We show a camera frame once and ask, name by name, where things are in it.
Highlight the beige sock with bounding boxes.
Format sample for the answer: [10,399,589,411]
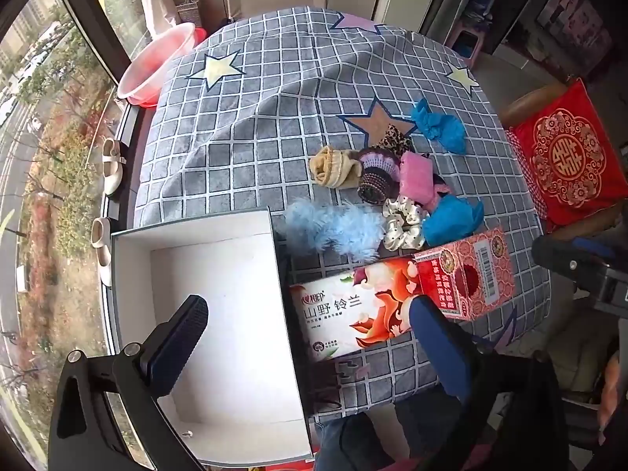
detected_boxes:
[309,146,365,191]

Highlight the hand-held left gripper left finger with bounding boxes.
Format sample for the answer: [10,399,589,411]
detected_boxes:
[46,294,209,471]

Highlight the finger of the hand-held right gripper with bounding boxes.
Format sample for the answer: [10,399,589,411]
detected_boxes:
[532,234,616,278]

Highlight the light blue fluffy sock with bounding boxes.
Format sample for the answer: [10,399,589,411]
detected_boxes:
[283,197,387,264]

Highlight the grey checked star tablecloth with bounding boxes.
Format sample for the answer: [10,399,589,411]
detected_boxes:
[133,6,546,420]

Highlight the white polka dot scrunchie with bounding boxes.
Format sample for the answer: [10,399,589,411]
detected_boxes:
[382,196,426,252]

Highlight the red patterned cushion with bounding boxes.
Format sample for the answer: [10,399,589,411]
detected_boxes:
[507,78,628,229]

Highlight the blue shoe cover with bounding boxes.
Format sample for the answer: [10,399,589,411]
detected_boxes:
[422,195,485,248]
[409,98,468,155]

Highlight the purple knitted sock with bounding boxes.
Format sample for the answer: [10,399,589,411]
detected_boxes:
[356,148,402,206]

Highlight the leopard print hair bow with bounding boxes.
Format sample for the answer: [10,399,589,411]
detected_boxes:
[377,124,416,156]

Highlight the red medicine box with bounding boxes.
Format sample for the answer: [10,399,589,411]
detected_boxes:
[413,228,517,323]

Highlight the white cardboard box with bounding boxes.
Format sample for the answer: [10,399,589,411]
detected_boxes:
[110,208,315,469]

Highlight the cream strap shoe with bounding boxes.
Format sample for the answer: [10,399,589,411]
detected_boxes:
[91,216,115,288]
[100,138,128,197]

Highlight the pink sock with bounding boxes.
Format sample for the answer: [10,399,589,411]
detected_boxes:
[396,151,449,213]

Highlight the wall poster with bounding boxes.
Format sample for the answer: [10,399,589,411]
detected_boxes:
[536,0,615,75]

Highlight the white floral tissue box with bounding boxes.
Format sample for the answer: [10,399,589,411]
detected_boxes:
[289,255,425,365]

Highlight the purple plastic stool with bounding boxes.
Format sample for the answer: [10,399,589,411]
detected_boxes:
[450,28,486,60]

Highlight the red plastic basin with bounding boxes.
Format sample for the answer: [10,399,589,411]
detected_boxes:
[126,27,209,110]

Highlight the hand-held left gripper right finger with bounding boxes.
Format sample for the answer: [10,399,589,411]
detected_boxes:
[407,296,570,471]

